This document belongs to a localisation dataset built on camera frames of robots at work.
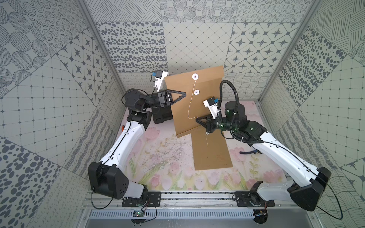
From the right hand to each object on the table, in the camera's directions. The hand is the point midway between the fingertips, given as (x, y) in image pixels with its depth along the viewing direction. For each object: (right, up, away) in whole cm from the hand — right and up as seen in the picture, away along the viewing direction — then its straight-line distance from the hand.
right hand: (197, 121), depth 68 cm
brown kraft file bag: (+10, -21, +25) cm, 35 cm away
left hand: (-4, +9, -14) cm, 17 cm away
